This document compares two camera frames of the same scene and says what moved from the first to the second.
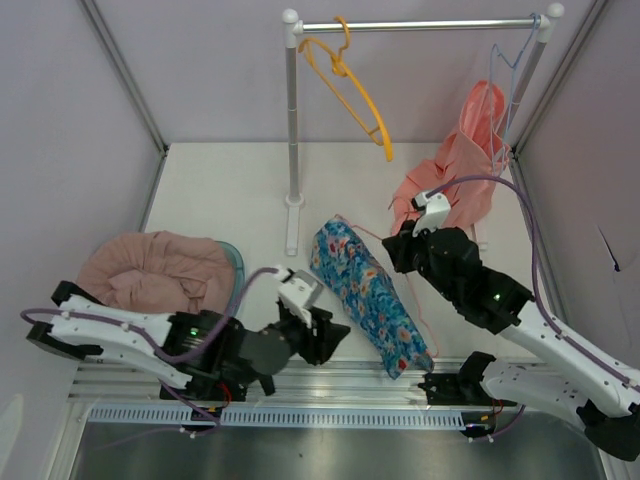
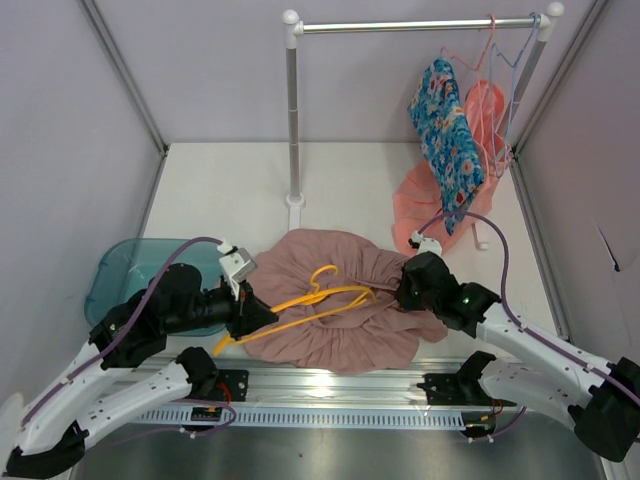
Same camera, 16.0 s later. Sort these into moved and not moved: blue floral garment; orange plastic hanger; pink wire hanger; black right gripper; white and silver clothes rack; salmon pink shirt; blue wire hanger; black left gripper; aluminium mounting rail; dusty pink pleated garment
Moved: dusty pink pleated garment; orange plastic hanger; black left gripper; pink wire hanger; black right gripper; blue floral garment
Not moved: white and silver clothes rack; salmon pink shirt; aluminium mounting rail; blue wire hanger
